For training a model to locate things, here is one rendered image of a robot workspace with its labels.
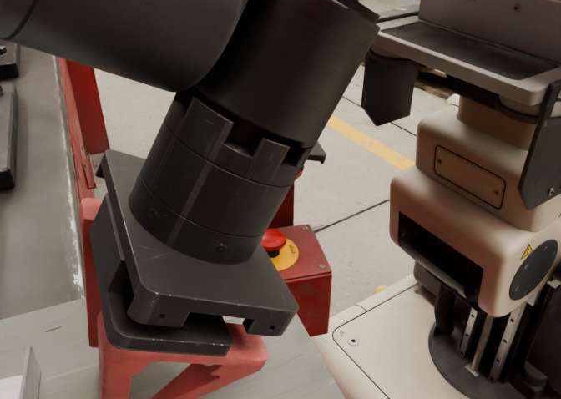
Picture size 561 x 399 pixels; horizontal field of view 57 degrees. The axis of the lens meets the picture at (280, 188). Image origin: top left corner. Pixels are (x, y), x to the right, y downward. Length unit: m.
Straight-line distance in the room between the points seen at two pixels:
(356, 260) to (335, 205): 0.34
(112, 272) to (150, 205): 0.03
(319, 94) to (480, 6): 0.51
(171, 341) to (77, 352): 0.13
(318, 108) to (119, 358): 0.11
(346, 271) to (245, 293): 1.64
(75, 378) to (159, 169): 0.15
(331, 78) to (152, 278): 0.09
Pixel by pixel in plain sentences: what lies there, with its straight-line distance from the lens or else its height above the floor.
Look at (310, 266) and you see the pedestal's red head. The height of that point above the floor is 0.78.
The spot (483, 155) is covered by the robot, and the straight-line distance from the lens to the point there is 0.75.
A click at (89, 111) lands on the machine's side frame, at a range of 2.53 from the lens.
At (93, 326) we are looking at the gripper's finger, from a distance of 0.29.
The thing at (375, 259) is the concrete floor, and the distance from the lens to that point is 1.90.
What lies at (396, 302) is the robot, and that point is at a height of 0.28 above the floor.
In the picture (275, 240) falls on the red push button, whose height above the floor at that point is 0.81.
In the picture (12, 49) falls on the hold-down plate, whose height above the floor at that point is 0.91.
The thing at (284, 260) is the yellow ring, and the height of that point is 0.78.
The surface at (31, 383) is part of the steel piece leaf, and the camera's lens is 0.30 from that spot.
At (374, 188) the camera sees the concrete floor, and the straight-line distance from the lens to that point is 2.27.
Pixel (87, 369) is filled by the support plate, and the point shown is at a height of 1.00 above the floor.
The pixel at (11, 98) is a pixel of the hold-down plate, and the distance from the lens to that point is 0.92.
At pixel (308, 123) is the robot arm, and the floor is 1.15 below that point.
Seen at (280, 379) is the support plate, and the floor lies 1.00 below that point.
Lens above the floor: 1.23
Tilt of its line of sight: 34 degrees down
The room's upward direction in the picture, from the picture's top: straight up
